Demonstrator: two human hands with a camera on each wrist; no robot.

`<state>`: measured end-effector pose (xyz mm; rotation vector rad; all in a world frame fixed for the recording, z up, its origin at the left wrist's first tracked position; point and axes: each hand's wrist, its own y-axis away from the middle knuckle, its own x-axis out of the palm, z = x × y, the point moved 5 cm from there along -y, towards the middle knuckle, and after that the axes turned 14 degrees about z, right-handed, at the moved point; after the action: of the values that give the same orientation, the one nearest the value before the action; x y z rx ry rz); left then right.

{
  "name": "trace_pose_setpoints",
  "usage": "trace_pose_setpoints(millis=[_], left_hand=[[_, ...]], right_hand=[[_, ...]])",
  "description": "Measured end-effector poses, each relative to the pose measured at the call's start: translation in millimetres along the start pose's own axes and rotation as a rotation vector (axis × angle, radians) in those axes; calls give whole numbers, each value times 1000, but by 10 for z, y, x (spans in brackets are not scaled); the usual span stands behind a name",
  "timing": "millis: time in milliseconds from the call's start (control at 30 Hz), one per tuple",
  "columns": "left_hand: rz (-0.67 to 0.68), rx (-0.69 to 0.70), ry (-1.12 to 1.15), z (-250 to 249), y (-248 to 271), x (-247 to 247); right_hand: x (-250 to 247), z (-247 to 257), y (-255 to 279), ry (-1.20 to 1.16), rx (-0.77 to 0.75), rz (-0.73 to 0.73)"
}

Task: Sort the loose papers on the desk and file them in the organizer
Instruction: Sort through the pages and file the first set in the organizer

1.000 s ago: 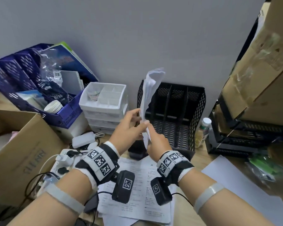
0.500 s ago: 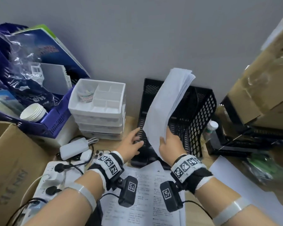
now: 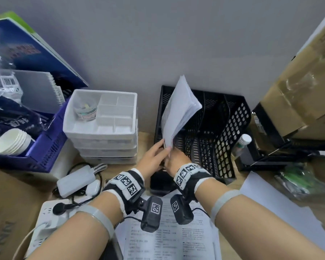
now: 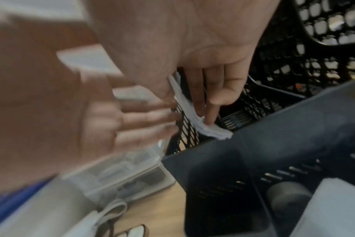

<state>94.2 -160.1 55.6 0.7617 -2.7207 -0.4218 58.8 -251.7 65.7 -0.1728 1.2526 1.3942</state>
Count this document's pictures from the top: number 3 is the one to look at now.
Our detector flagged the blank white paper sheet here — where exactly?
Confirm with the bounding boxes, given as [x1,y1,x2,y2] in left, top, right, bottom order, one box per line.
[239,171,323,248]

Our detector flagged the blue plastic basket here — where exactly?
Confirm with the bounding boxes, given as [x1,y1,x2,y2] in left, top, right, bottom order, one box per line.
[0,88,72,174]

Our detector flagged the printed cardboard box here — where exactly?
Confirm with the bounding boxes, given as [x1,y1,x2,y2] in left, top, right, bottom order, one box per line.
[0,165,54,260]

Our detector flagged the person's right forearm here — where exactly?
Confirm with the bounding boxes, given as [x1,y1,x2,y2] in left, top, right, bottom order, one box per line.
[195,179,325,260]

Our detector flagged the person's left forearm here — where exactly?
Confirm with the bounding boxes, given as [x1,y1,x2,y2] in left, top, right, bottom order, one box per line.
[27,190,125,260]

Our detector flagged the wrist marker band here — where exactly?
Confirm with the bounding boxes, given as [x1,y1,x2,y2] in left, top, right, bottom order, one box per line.
[102,168,146,215]
[174,162,215,202]

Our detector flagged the white compartment tray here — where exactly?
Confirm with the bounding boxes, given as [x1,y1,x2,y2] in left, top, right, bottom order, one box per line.
[77,141,138,158]
[63,89,138,140]
[83,152,138,165]
[68,120,138,150]

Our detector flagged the black mesh file tray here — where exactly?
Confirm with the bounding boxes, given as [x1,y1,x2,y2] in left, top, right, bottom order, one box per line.
[153,85,252,185]

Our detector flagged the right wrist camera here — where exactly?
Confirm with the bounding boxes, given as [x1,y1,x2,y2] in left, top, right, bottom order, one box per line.
[170,194,194,225]

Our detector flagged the person's right hand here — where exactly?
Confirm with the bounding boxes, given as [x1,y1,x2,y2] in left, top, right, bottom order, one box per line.
[164,148,192,178]

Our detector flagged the clear plastic bag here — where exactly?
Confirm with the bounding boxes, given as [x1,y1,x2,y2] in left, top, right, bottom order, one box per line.
[0,55,25,102]

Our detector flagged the dark blue plastic packet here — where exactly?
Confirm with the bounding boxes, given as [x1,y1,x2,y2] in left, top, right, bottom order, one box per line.
[0,95,48,140]

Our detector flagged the printed paper document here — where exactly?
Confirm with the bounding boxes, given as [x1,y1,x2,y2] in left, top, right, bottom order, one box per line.
[115,189,223,260]

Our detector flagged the white earbuds case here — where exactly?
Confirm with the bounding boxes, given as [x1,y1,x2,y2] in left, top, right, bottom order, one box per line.
[86,180,101,196]

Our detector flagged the person's left hand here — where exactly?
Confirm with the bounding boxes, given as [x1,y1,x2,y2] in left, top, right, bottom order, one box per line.
[130,140,165,182]

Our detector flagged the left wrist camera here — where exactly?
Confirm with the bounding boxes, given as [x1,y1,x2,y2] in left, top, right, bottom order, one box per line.
[140,196,163,233]

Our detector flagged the white power adapter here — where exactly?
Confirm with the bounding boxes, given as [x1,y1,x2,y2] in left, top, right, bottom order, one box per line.
[57,165,96,199]

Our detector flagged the white cable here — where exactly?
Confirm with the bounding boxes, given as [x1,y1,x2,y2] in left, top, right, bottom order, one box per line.
[12,223,52,260]

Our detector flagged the small black box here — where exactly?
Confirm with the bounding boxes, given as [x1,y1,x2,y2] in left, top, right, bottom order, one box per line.
[150,170,177,197]

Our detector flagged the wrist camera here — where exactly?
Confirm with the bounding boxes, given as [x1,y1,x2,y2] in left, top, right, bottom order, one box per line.
[170,194,194,225]
[140,196,163,233]

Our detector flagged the white bottle with green label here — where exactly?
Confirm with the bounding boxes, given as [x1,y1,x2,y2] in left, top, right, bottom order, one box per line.
[231,134,252,159]

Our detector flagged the left wrist marker band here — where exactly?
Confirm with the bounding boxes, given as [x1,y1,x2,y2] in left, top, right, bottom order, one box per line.
[102,168,146,215]

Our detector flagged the grey spiral notebook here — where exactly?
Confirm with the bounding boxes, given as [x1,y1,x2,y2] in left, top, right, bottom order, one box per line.
[12,69,66,114]

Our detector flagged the green plastic packet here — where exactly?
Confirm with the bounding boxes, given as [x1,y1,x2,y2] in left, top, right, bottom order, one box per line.
[276,163,325,201]

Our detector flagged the small round green-label jar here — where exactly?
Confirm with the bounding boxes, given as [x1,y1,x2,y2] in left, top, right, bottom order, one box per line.
[75,101,98,122]

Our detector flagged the black plug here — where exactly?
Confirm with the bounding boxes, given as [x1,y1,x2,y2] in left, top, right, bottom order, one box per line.
[53,203,79,216]

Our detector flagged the taped brown cardboard box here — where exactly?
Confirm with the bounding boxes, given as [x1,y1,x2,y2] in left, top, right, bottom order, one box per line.
[259,5,325,137]

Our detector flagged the right wrist marker band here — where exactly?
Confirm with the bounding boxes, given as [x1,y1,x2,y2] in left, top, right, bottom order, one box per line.
[174,162,215,202]

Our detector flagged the stack of white paper cups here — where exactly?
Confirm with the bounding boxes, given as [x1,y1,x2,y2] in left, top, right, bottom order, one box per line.
[0,129,35,157]

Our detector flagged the sheaf of white papers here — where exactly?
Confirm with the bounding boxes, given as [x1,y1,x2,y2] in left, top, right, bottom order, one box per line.
[161,75,203,158]

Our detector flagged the white power strip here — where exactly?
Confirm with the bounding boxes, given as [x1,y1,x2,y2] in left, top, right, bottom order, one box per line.
[25,199,80,260]

